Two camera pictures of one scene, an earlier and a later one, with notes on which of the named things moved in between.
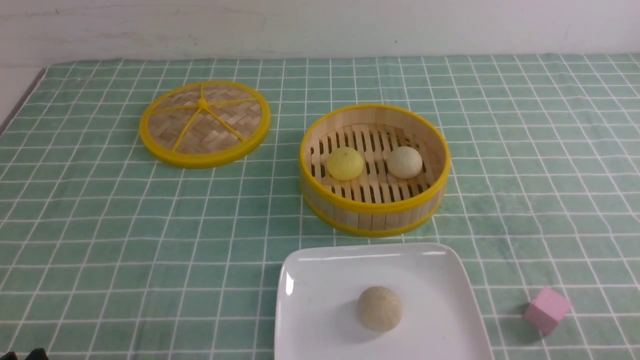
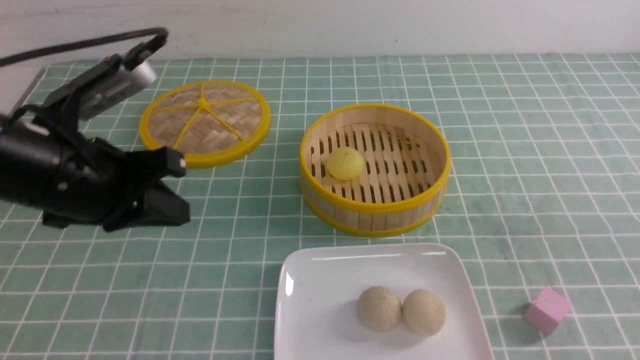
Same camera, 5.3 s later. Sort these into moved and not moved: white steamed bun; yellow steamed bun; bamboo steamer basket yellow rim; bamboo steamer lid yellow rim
Moved: white steamed bun
Not moved: bamboo steamer basket yellow rim; yellow steamed bun; bamboo steamer lid yellow rim
